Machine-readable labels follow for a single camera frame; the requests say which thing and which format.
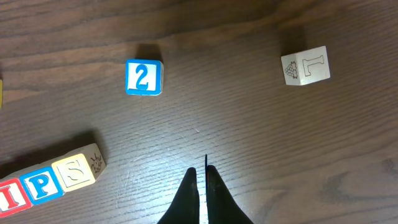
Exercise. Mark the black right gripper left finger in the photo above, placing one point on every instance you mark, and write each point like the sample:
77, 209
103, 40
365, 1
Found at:
185, 207

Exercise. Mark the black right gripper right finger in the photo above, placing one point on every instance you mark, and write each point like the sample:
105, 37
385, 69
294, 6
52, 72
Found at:
221, 207

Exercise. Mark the yellow S block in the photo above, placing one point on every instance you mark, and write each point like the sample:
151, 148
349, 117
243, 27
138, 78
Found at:
79, 168

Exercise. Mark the blue P block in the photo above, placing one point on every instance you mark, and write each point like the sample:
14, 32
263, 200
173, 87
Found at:
41, 185

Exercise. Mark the red I block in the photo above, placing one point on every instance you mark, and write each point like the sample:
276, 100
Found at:
14, 199

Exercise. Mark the blue 2 block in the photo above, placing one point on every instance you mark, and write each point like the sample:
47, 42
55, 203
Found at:
144, 77

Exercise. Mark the white green block right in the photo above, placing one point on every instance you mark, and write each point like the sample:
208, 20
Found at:
306, 67

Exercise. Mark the plain white wooden block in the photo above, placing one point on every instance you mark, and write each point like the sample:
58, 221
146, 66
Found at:
1, 92

